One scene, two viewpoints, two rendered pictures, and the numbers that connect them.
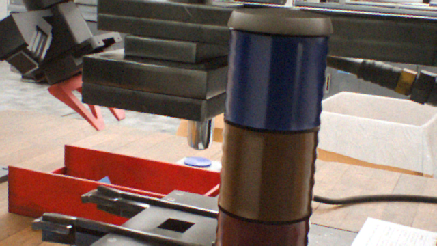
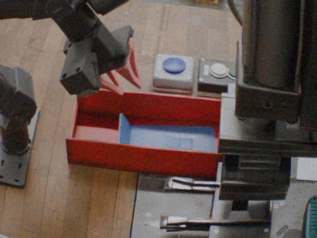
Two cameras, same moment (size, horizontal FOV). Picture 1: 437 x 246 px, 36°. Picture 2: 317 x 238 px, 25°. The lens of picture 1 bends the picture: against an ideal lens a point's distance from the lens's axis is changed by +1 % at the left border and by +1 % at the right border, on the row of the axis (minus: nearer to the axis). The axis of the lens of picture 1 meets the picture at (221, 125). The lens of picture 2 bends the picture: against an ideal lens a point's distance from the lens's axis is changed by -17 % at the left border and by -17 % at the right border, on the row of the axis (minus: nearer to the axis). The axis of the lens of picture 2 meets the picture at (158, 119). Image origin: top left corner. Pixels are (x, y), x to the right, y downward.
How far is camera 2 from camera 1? 0.79 m
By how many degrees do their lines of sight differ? 35
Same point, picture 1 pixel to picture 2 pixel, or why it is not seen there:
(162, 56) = (261, 168)
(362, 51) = not seen: outside the picture
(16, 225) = (85, 179)
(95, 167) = (104, 101)
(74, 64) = (110, 67)
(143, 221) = (221, 207)
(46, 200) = (98, 157)
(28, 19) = (88, 64)
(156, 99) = (262, 195)
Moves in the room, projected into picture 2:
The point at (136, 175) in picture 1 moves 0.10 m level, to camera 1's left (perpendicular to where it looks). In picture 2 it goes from (142, 105) to (83, 115)
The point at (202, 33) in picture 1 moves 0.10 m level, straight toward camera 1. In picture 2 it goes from (281, 154) to (302, 205)
